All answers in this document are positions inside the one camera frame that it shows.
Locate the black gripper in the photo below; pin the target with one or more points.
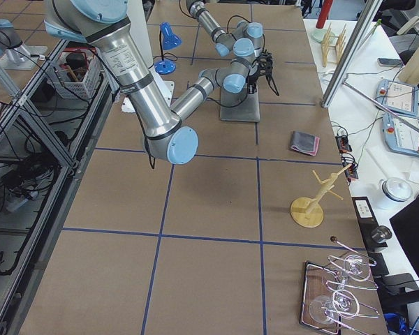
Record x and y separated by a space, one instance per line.
253 77

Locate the grey laptop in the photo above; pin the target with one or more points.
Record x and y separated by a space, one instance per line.
241 107

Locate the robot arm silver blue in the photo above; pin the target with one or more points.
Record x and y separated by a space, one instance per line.
106 26
226 42

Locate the green glass plate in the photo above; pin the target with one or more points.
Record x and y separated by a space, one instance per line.
318 34

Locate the grey pink folded cloth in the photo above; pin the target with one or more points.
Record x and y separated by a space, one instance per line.
305 143

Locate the wooden dish rack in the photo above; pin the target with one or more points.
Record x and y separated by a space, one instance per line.
331 42

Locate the blue desk lamp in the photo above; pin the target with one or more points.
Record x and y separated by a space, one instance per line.
168 40

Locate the red cylinder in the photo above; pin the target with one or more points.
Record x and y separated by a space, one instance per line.
323 16

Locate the black power strip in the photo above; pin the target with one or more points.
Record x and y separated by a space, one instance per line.
347 158

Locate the smartphone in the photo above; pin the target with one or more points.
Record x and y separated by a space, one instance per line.
387 62

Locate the upper teach pendant tablet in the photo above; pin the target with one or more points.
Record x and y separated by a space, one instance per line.
399 97

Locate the teach pendant tablet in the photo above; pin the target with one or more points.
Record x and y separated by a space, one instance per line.
399 137
399 97

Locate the wooden mug tree stand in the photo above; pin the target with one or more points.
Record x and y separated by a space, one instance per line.
307 212

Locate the lower teach pendant tablet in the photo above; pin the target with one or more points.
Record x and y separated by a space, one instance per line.
399 137

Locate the brown paper table cover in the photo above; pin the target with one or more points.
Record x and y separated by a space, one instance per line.
208 247

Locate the white basket with tools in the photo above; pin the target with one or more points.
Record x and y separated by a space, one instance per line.
77 73

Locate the white kettle pot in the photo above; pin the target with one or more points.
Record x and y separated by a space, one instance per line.
392 191

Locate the black box with label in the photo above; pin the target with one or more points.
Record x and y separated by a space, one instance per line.
368 226

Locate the aluminium frame post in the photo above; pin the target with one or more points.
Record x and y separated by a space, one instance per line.
352 46

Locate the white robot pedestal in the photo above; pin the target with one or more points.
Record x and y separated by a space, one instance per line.
153 70

